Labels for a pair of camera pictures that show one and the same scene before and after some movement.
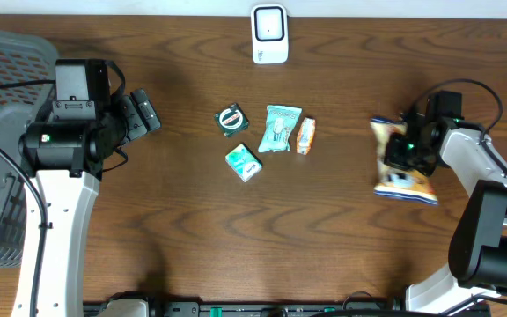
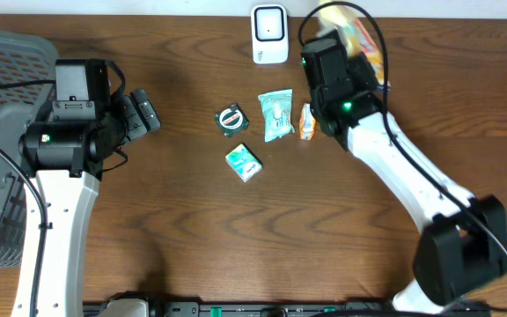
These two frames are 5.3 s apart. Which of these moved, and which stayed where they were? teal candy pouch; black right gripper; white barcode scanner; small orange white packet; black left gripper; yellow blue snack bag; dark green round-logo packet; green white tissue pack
Moved: teal candy pouch; small orange white packet; yellow blue snack bag; black right gripper
Stayed: dark green round-logo packet; green white tissue pack; black left gripper; white barcode scanner
